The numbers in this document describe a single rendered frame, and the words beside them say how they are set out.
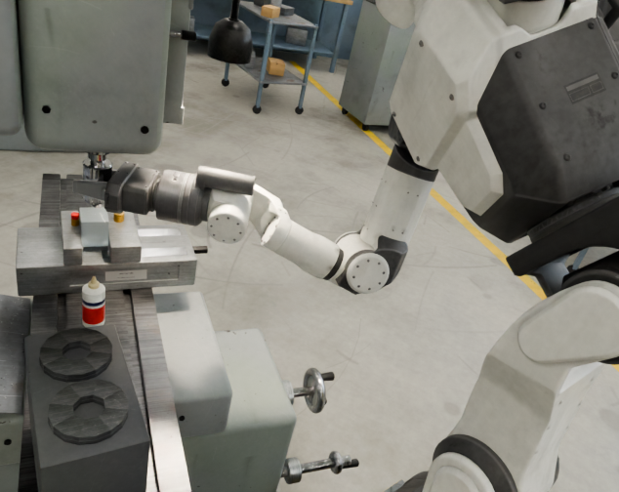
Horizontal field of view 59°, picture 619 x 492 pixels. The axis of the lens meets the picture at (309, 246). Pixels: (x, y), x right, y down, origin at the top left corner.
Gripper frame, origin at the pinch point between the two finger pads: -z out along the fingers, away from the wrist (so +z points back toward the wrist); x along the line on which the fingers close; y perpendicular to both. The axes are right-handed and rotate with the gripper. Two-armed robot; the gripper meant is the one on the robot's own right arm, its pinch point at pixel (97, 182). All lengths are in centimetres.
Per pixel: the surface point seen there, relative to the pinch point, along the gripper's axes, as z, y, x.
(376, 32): 93, 34, -444
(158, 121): 11.0, -15.0, 5.7
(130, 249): 3.1, 19.0, -9.7
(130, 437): 18.3, 10.8, 41.2
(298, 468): 47, 69, -3
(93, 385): 11.9, 9.4, 35.4
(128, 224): 0.2, 18.2, -18.0
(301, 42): 28, 94, -645
